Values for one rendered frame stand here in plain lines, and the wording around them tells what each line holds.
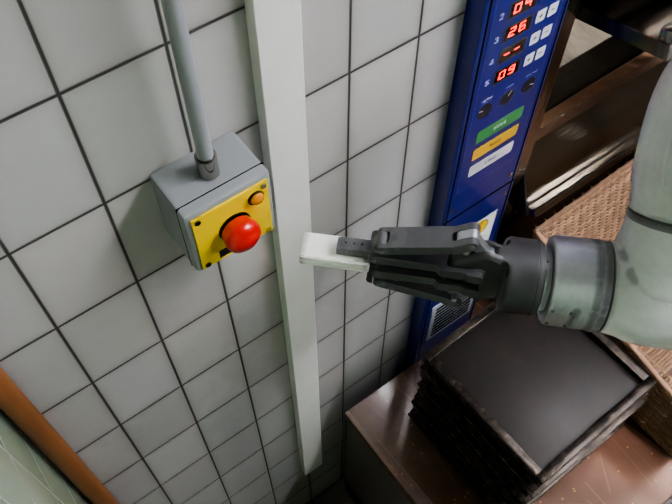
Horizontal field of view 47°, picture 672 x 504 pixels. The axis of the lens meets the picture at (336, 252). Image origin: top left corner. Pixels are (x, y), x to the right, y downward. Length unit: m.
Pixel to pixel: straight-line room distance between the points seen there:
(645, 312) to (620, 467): 0.96
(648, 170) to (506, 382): 0.70
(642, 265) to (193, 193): 0.42
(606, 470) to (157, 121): 1.21
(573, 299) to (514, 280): 0.06
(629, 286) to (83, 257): 0.54
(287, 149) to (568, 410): 0.74
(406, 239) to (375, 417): 0.94
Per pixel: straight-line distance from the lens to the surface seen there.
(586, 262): 0.76
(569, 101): 1.36
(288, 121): 0.83
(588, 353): 1.44
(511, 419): 1.36
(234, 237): 0.78
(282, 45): 0.76
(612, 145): 1.62
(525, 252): 0.75
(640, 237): 0.76
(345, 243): 0.76
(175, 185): 0.78
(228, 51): 0.75
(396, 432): 1.63
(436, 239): 0.73
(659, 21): 1.15
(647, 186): 0.75
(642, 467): 1.72
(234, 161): 0.79
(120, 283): 0.90
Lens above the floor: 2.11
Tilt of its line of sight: 57 degrees down
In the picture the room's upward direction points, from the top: straight up
